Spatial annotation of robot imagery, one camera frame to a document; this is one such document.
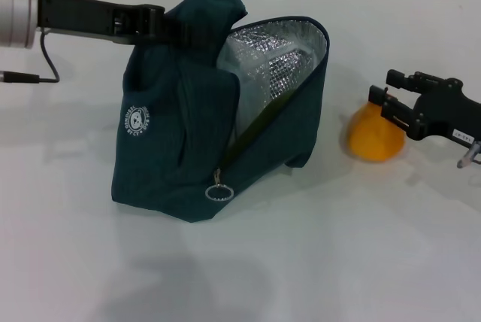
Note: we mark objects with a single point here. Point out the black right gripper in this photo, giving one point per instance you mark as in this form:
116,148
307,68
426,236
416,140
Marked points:
447,111

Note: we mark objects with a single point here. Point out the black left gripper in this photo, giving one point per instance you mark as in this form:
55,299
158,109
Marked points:
82,15

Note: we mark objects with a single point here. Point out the orange pear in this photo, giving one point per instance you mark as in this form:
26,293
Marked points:
372,137

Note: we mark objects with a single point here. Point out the green cucumber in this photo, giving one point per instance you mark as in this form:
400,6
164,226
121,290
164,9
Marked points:
263,117

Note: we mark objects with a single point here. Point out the dark teal insulated lunch bag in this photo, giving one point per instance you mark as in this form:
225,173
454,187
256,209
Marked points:
158,171

